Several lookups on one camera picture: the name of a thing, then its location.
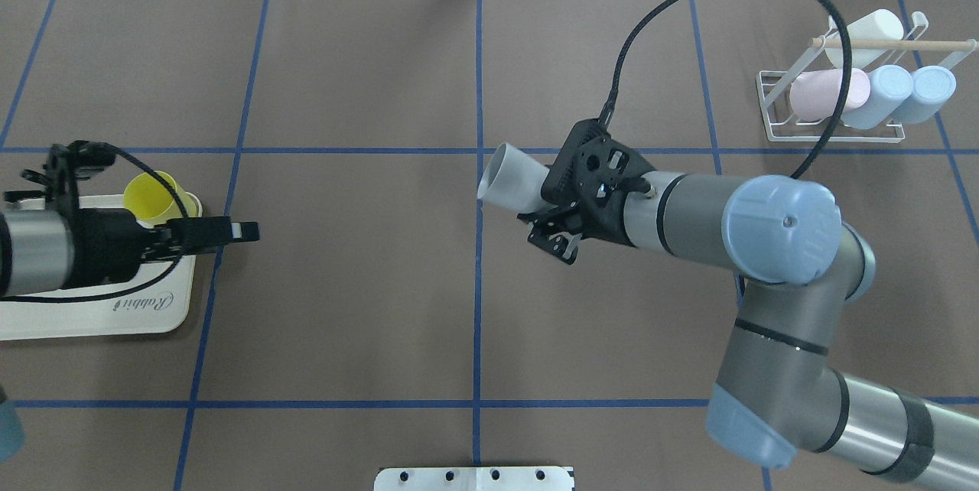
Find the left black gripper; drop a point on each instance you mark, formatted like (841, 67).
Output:
(105, 248)

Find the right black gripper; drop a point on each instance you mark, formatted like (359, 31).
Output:
(552, 232)

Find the grey plastic cup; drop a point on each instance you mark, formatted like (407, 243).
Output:
(513, 180)

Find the yellow plastic cup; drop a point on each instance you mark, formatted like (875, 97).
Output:
(151, 203)

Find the pink plastic cup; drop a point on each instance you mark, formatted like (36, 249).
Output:
(813, 95)

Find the light blue cup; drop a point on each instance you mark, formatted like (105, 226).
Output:
(890, 85)
(932, 87)

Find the cream white plastic cup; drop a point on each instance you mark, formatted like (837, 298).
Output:
(879, 25)

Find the light blue cup front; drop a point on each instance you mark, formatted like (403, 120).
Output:
(932, 87)

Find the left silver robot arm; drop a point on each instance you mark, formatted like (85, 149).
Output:
(13, 289)

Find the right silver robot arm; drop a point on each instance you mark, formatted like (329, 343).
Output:
(775, 393)

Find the cream plastic tray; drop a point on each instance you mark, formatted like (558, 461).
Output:
(101, 311)

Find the white wire cup rack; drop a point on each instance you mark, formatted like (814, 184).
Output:
(826, 53)

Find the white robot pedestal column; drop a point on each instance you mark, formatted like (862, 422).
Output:
(476, 478)

